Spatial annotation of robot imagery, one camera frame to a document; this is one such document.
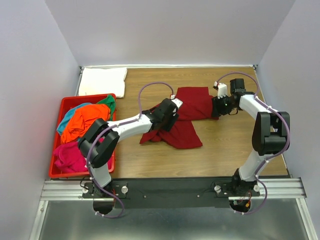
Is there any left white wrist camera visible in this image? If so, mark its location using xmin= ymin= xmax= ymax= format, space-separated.
xmin=170 ymin=94 xmax=183 ymax=112

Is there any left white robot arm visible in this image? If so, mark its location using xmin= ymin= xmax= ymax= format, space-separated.
xmin=78 ymin=97 xmax=183 ymax=198

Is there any aluminium frame rail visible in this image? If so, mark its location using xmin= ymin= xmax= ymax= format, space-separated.
xmin=40 ymin=178 xmax=307 ymax=201

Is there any orange t shirt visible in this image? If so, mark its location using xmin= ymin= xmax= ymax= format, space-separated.
xmin=60 ymin=104 xmax=111 ymax=144

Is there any teal t shirt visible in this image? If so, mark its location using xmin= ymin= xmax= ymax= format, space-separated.
xmin=56 ymin=102 xmax=91 ymax=136

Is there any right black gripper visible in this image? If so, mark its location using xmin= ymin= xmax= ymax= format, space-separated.
xmin=210 ymin=94 xmax=236 ymax=118

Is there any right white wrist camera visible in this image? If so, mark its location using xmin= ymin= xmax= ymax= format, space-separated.
xmin=213 ymin=81 xmax=228 ymax=99

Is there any red plastic bin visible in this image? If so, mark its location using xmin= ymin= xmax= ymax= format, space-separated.
xmin=48 ymin=93 xmax=116 ymax=179

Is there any folded white t shirt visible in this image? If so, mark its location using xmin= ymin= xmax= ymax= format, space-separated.
xmin=78 ymin=67 xmax=128 ymax=98

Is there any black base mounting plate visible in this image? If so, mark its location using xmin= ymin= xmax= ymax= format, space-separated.
xmin=82 ymin=176 xmax=262 ymax=212

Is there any magenta t shirt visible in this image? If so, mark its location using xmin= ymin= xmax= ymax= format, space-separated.
xmin=51 ymin=138 xmax=106 ymax=173

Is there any dark red t shirt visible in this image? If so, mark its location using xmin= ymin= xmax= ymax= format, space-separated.
xmin=139 ymin=86 xmax=219 ymax=149

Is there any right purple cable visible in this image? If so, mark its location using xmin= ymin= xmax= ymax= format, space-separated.
xmin=215 ymin=71 xmax=291 ymax=216

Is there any green t shirt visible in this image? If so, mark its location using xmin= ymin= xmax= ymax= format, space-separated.
xmin=97 ymin=94 xmax=116 ymax=121

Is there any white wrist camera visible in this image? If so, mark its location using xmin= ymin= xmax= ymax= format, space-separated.
xmin=170 ymin=94 xmax=183 ymax=112
xmin=213 ymin=81 xmax=228 ymax=99

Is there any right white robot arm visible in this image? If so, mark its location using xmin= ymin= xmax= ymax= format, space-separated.
xmin=212 ymin=78 xmax=290 ymax=197

